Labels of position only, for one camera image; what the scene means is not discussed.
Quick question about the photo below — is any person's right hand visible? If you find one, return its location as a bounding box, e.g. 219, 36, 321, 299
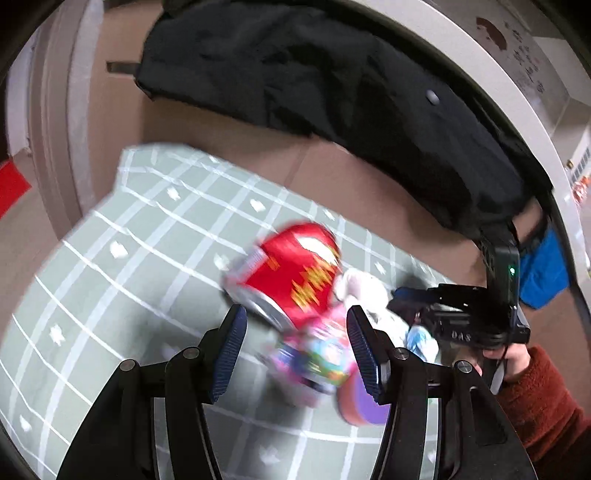
471, 344, 532, 393

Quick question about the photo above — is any white plush toy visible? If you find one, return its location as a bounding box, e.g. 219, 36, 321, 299
333, 268, 407, 324

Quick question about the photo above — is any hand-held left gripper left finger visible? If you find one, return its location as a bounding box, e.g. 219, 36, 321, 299
55, 305, 249, 480

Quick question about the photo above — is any black jacket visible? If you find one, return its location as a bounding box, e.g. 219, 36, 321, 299
136, 0, 555, 241

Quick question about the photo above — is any colourful pink snack packet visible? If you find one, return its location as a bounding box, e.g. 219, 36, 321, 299
259, 314, 358, 407

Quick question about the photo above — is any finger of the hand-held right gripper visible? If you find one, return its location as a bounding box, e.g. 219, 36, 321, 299
387, 284, 476, 319

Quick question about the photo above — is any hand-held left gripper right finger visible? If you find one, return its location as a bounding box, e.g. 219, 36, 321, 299
346, 305, 539, 480

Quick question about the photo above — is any red drink can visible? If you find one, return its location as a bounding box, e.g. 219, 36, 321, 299
224, 222, 342, 330

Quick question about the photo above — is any green checked tablecloth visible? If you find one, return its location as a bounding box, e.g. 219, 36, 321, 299
0, 143, 485, 480

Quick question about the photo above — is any red mat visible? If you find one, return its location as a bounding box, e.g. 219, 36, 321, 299
0, 159, 33, 220

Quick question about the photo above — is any white kitchen counter ledge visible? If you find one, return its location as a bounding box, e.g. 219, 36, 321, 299
416, 0, 591, 287

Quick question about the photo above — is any blue white wrapper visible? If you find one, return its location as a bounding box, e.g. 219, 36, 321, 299
405, 325, 438, 361

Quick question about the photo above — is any purple cup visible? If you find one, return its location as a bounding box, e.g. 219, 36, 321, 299
337, 369, 393, 426

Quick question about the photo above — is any person's right forearm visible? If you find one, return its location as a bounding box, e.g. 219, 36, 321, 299
496, 346, 591, 467

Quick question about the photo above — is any cartoon wall sticker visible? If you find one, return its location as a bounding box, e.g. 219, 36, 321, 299
475, 16, 546, 97

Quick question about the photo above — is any blue towel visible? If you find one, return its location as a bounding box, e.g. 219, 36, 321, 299
519, 226, 571, 310

